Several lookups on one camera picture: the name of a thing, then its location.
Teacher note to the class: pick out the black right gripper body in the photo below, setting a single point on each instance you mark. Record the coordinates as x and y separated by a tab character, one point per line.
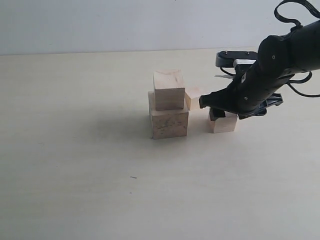
246	96

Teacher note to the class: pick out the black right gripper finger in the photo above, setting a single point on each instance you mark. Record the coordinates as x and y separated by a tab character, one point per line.
215	114

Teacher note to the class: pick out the medium wooden cube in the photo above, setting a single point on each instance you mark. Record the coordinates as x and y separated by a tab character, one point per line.
224	125

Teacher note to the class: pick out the small wooden cube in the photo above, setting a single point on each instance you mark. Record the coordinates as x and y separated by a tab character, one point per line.
192	95

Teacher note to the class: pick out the medium-large wooden cube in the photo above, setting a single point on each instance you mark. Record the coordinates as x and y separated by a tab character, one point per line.
169	89

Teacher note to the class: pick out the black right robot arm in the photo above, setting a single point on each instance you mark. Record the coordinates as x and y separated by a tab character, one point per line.
280	60

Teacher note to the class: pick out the large wooden cube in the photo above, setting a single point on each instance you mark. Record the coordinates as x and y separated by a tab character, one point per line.
167	123

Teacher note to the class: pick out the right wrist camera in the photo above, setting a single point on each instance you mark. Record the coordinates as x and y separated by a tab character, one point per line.
234	59

